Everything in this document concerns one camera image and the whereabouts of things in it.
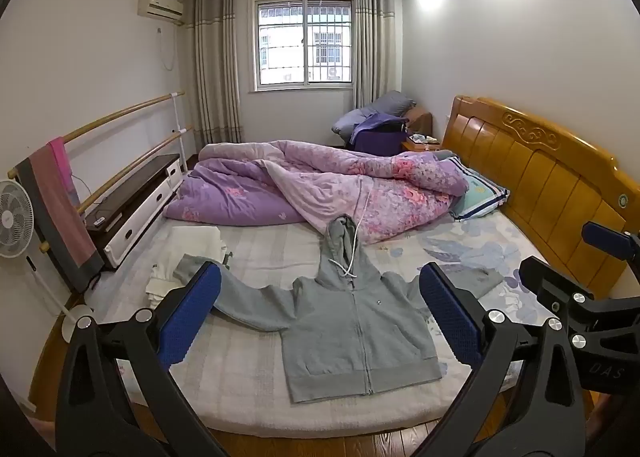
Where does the grey zip hoodie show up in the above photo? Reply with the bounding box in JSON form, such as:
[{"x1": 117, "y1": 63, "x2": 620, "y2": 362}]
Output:
[{"x1": 172, "y1": 215, "x2": 503, "y2": 405}]

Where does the grey pillow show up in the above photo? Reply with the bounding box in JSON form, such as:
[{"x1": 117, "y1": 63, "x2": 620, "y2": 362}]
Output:
[{"x1": 332, "y1": 91, "x2": 417, "y2": 138}]

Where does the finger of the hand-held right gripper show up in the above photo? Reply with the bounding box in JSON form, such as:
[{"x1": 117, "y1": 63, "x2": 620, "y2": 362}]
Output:
[
  {"x1": 581, "y1": 221, "x2": 640, "y2": 265},
  {"x1": 518, "y1": 256, "x2": 598, "y2": 320}
]

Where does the grey beige curtain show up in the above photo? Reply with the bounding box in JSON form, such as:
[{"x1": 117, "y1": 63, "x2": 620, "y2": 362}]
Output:
[
  {"x1": 192, "y1": 0, "x2": 243, "y2": 148},
  {"x1": 352, "y1": 0, "x2": 396, "y2": 110}
]

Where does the wooden nightstand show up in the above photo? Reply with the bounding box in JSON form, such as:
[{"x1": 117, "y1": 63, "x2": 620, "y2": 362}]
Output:
[{"x1": 400, "y1": 134, "x2": 443, "y2": 154}]

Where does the white air conditioner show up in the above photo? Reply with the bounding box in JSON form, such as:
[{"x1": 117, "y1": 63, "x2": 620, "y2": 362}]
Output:
[{"x1": 138, "y1": 0, "x2": 185, "y2": 28}]

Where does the white cabinet with dark top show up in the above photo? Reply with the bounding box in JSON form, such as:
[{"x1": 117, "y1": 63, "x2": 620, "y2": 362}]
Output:
[{"x1": 84, "y1": 154, "x2": 183, "y2": 270}]

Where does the purple cloth pile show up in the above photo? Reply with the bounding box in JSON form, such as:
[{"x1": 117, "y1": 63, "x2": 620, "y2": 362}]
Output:
[{"x1": 349, "y1": 113, "x2": 409, "y2": 156}]

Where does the purple floral quilt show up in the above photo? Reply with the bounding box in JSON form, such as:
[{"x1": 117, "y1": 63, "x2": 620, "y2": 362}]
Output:
[{"x1": 165, "y1": 139, "x2": 471, "y2": 245}]

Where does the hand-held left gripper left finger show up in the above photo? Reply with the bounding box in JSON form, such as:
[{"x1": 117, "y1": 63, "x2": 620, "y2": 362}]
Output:
[{"x1": 55, "y1": 262, "x2": 231, "y2": 457}]

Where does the white folded garment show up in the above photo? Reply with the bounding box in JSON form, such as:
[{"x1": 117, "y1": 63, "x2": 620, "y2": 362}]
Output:
[{"x1": 145, "y1": 262, "x2": 187, "y2": 309}]

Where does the brown armchair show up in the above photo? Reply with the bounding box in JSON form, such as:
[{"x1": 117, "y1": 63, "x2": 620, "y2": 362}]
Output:
[{"x1": 402, "y1": 104, "x2": 433, "y2": 138}]

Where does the long wooden wall bar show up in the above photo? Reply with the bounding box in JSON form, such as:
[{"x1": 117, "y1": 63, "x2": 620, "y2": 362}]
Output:
[
  {"x1": 40, "y1": 126, "x2": 193, "y2": 254},
  {"x1": 7, "y1": 92, "x2": 186, "y2": 178}
]

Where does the white bar support post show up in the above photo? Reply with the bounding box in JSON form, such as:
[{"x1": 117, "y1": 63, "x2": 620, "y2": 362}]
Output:
[{"x1": 171, "y1": 93, "x2": 189, "y2": 174}]

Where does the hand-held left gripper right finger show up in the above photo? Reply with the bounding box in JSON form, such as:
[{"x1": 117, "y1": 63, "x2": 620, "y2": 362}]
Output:
[{"x1": 419, "y1": 262, "x2": 596, "y2": 457}]

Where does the wooden headboard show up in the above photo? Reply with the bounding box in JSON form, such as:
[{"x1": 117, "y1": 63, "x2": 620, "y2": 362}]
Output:
[{"x1": 442, "y1": 96, "x2": 640, "y2": 298}]

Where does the striped pillow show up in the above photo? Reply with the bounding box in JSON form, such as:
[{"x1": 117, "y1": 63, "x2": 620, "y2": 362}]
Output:
[{"x1": 447, "y1": 154, "x2": 511, "y2": 222}]

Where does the barred window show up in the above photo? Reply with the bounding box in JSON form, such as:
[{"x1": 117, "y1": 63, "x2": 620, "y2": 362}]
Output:
[{"x1": 252, "y1": 0, "x2": 356, "y2": 92}]

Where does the pink grey striped towel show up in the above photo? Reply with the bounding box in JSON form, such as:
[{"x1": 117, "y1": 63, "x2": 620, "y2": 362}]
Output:
[{"x1": 15, "y1": 137, "x2": 105, "y2": 294}]

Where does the white standing fan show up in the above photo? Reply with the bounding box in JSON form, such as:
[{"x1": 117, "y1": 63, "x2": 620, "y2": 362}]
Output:
[{"x1": 0, "y1": 179, "x2": 95, "y2": 340}]

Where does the white folded blanket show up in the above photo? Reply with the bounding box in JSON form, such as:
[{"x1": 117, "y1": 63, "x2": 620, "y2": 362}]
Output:
[{"x1": 167, "y1": 226, "x2": 230, "y2": 264}]

